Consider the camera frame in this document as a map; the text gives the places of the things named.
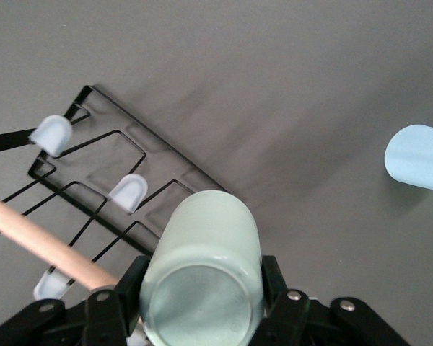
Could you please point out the light blue plastic cup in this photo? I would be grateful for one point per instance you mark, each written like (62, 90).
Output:
(418, 158)

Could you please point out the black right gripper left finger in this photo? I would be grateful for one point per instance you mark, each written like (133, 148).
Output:
(104, 313)

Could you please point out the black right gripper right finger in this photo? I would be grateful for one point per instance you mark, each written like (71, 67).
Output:
(296, 317)

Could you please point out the pale green plastic cup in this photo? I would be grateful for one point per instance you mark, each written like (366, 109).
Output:
(205, 259)

